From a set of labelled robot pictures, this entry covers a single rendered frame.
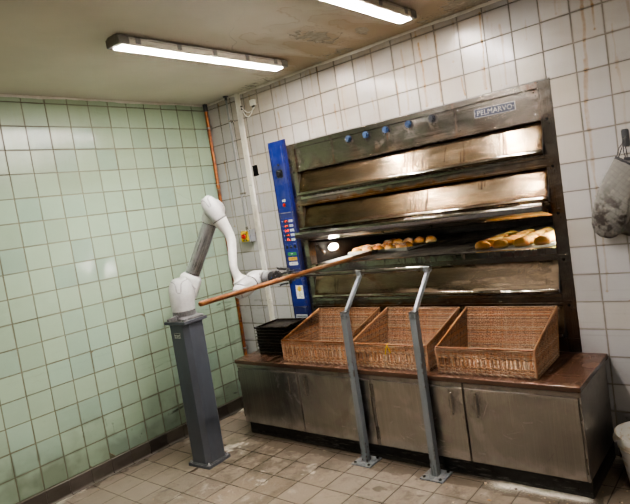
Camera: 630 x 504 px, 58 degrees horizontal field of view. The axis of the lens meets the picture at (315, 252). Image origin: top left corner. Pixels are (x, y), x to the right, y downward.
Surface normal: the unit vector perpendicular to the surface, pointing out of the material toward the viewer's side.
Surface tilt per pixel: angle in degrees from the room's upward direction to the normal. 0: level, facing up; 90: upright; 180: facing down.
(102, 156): 90
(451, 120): 90
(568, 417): 90
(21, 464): 90
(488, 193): 69
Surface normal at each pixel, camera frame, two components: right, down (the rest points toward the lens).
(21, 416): 0.77, -0.07
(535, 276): -0.64, -0.19
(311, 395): -0.62, 0.15
